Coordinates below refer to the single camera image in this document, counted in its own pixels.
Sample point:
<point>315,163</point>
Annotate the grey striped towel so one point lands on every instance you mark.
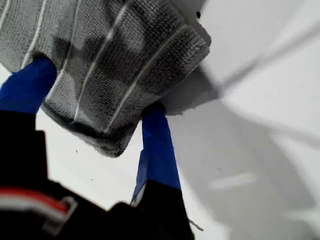
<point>112,75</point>

